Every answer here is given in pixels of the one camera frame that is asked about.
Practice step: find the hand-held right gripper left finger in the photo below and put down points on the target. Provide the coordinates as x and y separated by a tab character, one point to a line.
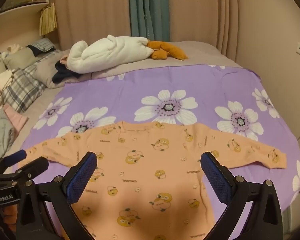
82	177

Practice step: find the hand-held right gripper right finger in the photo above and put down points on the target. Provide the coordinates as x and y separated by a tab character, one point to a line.
216	180

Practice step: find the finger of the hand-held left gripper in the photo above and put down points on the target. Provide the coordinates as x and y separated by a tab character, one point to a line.
15	158
35	166

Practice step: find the orange cartoon-print small shirt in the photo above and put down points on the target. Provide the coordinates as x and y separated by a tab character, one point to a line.
145	180

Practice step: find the grey garment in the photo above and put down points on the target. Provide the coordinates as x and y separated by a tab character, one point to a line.
0	135

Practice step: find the pink cloth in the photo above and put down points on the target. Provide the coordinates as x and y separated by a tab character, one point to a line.
16	120

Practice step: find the plaid pillow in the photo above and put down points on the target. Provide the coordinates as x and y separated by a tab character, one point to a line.
22	90

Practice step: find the white garment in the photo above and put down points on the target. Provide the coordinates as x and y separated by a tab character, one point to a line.
2	78

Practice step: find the grey plaid-trimmed pillow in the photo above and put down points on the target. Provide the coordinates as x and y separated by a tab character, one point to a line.
46	73

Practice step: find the navy garment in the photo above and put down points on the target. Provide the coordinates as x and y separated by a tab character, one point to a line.
62	76

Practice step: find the purple floral bed sheet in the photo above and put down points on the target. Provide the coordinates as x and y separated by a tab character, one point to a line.
190	85

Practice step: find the blue striped cloth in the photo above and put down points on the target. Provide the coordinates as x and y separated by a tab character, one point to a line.
43	44

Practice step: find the yellow hanging fringe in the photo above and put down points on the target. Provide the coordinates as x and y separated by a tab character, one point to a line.
48	20

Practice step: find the pink curtain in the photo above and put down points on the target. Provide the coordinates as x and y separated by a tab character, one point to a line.
90	12
195	10

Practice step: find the teal curtain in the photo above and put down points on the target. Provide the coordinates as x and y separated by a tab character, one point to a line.
147	10

